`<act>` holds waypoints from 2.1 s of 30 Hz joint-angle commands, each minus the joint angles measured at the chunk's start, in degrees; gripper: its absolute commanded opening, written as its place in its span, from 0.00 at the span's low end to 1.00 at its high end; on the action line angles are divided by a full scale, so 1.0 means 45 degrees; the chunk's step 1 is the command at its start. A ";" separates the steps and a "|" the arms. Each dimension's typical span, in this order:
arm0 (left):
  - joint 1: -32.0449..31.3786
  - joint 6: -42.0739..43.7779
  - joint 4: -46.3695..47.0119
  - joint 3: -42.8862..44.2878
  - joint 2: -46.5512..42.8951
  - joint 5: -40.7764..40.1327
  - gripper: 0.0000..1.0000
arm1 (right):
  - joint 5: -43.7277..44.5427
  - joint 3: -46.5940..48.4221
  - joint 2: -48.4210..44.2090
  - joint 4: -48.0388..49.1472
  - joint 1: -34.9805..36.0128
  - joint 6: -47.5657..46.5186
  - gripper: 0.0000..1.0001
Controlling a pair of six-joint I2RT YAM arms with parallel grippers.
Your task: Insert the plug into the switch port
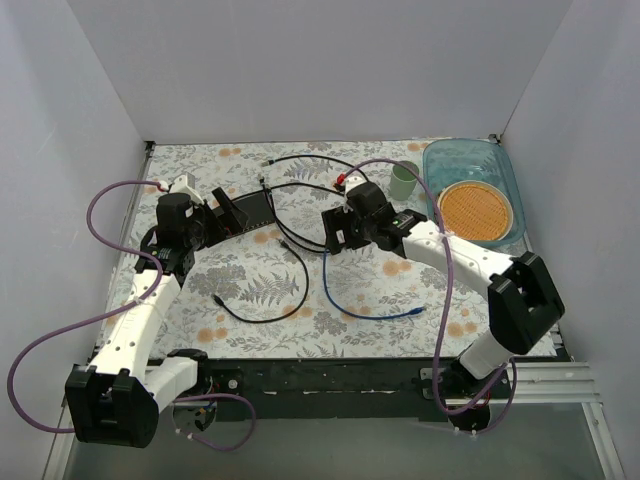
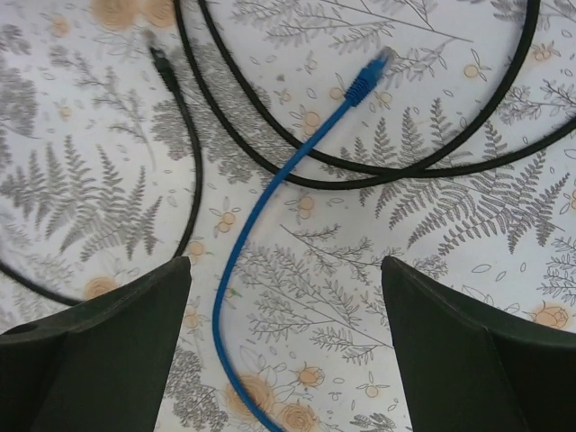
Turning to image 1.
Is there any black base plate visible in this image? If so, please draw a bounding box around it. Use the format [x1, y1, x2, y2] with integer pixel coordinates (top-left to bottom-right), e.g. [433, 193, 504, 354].
[177, 358, 511, 431]

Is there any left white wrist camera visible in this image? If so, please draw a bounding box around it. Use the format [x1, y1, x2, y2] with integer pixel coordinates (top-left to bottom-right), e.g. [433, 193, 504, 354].
[169, 173, 205, 205]

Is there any green cup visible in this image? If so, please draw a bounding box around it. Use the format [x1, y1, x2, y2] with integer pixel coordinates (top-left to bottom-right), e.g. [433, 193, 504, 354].
[389, 161, 419, 201]

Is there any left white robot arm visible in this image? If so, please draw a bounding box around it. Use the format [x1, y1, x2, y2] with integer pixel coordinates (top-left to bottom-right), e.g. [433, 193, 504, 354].
[65, 189, 248, 448]

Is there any teal plastic bin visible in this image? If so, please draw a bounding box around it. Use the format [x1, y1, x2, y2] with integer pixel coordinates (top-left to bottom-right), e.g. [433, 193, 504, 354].
[423, 138, 526, 248]

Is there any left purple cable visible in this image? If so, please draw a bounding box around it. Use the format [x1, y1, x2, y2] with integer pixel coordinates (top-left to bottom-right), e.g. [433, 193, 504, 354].
[7, 179, 257, 452]

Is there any long black cable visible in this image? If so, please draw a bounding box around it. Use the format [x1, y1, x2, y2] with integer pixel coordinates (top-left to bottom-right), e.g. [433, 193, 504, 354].
[257, 154, 371, 254]

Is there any aluminium rail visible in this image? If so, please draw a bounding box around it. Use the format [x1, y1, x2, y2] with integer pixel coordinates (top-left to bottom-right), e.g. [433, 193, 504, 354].
[418, 362, 601, 407]

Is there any floral table mat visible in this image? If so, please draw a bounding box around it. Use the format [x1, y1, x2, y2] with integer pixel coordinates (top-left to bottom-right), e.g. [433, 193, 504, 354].
[97, 139, 561, 361]

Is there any blue ethernet cable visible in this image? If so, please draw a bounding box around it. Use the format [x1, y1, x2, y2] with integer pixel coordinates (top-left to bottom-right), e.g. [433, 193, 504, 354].
[322, 247, 426, 321]

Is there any orange woven plate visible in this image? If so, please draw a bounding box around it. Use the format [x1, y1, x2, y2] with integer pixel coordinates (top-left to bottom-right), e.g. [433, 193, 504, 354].
[437, 180, 514, 242]

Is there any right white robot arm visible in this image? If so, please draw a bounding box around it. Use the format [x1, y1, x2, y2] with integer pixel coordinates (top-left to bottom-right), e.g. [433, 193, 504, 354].
[322, 204, 565, 398]

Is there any black network switch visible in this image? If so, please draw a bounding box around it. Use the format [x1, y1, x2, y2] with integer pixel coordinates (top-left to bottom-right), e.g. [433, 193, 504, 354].
[226, 190, 275, 238]

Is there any short black cable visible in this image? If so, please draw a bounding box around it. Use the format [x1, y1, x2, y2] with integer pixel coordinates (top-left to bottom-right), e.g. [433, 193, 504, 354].
[212, 239, 310, 325]

